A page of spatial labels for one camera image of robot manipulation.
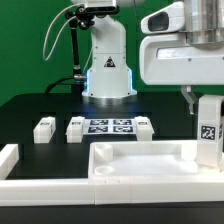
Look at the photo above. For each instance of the white front fence bar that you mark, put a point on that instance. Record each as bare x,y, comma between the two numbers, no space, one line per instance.
200,188

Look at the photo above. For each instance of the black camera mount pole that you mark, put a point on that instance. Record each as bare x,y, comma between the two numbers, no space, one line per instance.
78,85

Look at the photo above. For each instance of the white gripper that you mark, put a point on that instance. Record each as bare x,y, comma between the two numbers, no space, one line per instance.
169,60

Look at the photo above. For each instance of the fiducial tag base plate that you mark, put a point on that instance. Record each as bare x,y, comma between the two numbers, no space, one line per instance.
109,126

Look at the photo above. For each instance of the white desk top tray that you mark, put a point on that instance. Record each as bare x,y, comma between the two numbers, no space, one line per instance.
145,158

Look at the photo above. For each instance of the white left fence bar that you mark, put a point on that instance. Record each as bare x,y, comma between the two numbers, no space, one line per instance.
9,156

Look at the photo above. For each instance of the white fence bar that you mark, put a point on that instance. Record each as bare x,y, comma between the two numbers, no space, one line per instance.
9,156
200,188

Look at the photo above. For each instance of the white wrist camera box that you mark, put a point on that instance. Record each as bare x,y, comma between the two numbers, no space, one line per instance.
166,20

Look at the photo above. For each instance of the black camera on pole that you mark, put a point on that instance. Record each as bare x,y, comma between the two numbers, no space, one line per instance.
99,6

